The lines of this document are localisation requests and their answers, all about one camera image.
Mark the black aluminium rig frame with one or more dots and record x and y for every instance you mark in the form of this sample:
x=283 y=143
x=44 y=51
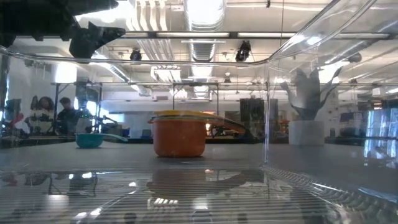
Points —
x=202 y=35

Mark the black background cabinet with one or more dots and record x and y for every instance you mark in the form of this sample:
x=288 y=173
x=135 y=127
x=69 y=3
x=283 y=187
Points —
x=253 y=113

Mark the clear plastic basket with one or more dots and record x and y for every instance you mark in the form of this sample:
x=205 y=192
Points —
x=199 y=199

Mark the succulent in white pot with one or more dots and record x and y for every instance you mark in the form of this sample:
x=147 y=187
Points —
x=306 y=133

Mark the teal measuring cup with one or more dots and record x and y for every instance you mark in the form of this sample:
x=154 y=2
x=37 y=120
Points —
x=88 y=141

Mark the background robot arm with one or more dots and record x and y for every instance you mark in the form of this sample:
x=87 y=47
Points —
x=109 y=127

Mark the person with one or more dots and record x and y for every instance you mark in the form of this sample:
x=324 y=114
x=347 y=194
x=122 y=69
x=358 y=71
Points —
x=66 y=116
x=42 y=116

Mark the black overhead camera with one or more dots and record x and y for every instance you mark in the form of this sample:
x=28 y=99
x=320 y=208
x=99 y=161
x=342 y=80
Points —
x=136 y=55
x=243 y=51

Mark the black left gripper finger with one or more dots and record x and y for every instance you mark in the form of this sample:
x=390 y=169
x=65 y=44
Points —
x=93 y=6
x=93 y=39

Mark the orange measuring cup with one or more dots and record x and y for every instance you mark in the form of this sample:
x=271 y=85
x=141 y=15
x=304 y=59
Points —
x=178 y=140

